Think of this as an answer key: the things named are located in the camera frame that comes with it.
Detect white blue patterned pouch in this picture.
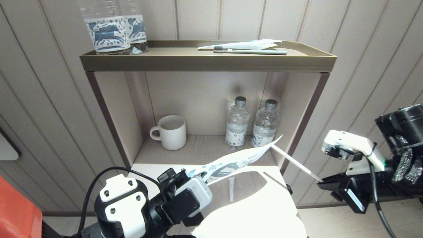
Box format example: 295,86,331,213
186,135,284,185

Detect right arm braided cable sleeve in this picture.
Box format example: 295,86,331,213
391,135,423,184

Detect pale toothbrush grey bristles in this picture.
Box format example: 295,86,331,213
270,145,324,183

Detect large deer-label water bottle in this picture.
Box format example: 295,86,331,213
78,0,133,56
119,0,149,55

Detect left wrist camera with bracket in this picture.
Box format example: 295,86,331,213
161,175,213,228

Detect camera black cable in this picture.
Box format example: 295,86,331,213
366,142,397,238
79,166,185,233

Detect right camera black cable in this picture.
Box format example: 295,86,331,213
366,142,397,238

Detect brown open shelf unit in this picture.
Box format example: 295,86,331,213
79,40,337,176

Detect small grey-cap water bottle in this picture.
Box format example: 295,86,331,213
250,99,281,148
225,97,250,151

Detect white paper wrapper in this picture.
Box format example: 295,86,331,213
198,39,282,51

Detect left camera black cable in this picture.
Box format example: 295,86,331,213
79,166,185,233

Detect white ribbed mug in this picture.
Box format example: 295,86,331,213
149,115,187,151

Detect grey-green toothbrush dark bristles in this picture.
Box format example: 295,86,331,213
213,46,288,56

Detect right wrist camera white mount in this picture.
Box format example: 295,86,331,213
322,130,386,176

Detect white rounded wall fixture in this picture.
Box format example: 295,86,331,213
0,127,22,161

